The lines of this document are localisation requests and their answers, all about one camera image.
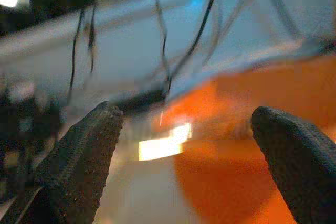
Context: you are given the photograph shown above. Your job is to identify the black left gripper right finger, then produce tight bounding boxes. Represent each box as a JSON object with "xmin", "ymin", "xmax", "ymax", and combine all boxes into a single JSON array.
[{"xmin": 250, "ymin": 105, "xmax": 336, "ymax": 224}]

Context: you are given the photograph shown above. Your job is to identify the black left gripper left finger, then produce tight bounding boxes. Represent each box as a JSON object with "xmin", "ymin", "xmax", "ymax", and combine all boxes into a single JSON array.
[{"xmin": 5, "ymin": 100, "xmax": 124, "ymax": 224}]

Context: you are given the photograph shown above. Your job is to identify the orange bowl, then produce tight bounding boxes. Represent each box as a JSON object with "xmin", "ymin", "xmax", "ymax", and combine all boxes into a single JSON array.
[{"xmin": 162, "ymin": 56, "xmax": 336, "ymax": 141}]

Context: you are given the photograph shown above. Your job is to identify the orange plate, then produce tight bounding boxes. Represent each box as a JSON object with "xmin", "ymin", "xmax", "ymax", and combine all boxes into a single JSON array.
[{"xmin": 172, "ymin": 140, "xmax": 299, "ymax": 224}]

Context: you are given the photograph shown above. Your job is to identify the black power strip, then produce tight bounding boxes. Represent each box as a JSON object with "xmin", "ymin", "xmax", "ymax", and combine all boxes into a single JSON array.
[{"xmin": 115, "ymin": 89, "xmax": 169, "ymax": 112}]

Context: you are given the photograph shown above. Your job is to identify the thin black cable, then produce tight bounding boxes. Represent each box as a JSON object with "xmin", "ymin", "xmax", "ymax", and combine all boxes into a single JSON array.
[{"xmin": 164, "ymin": 0, "xmax": 225, "ymax": 99}]

